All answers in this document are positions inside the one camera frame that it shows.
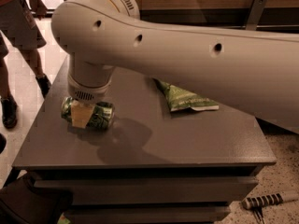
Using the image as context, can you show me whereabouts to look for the green Kettle chips bag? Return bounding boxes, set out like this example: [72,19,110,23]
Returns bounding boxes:
[155,79,219,112]

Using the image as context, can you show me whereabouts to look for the upper grey drawer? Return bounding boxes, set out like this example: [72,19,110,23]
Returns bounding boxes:
[35,176,258,205]

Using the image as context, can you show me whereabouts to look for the grey drawer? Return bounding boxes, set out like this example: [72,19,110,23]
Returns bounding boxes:
[35,176,258,205]
[64,206,230,224]

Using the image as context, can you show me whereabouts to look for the horizontal metal rail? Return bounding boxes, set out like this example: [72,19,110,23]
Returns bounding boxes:
[221,25,299,34]

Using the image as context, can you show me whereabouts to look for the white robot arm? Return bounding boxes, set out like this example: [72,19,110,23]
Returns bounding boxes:
[51,0,299,133]

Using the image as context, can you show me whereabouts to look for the dark brown bag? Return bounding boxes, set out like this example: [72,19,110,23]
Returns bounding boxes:
[0,174,73,224]

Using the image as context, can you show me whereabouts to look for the lower grey drawer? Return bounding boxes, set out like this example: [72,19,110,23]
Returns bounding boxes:
[64,206,230,224]

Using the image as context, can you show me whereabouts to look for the green La Croix can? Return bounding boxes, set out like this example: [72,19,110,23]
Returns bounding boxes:
[61,97,114,130]

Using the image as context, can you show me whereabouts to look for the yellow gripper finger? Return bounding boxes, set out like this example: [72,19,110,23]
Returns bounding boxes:
[71,101,94,129]

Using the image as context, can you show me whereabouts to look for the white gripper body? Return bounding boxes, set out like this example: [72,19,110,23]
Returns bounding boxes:
[67,76,111,104]

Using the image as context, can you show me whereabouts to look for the person in grey shorts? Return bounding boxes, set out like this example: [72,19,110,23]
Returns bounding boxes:
[0,0,51,129]

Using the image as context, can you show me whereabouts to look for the person's hand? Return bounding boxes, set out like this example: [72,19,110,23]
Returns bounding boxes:
[30,0,48,20]

